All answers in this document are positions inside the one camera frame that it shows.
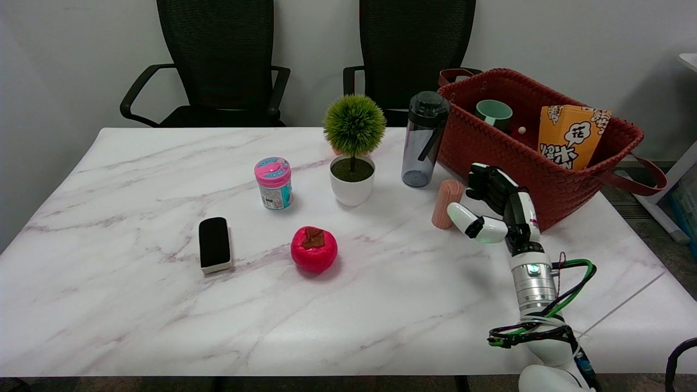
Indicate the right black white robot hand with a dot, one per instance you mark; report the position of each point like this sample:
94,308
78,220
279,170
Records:
524,215

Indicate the ribbed wooden cylinder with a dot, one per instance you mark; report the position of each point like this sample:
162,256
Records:
444,209

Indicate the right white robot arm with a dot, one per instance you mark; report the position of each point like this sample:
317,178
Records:
533,288

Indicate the red woven basket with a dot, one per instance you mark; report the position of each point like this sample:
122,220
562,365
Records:
555,185

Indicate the orange popcorn box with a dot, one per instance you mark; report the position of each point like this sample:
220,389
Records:
572,133

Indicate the green mug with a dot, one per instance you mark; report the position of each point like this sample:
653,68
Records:
493,113

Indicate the dark transparent water bottle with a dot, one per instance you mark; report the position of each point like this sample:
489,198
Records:
422,141

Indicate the white side desk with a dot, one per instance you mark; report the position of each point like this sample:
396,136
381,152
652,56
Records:
680,169

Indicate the blue storage box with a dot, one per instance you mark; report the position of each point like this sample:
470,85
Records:
687,207

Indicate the artificial plant in white pot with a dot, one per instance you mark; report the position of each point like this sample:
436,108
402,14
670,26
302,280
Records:
354,125

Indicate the black mesh office chair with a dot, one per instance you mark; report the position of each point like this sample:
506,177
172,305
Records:
414,43
218,49

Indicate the red toy persimmon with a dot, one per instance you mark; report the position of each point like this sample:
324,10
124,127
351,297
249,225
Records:
313,256

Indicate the pink lid plastic jar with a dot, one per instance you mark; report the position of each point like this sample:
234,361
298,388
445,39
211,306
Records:
273,185

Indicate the black whiteboard eraser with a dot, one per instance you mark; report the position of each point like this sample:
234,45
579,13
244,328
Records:
214,242

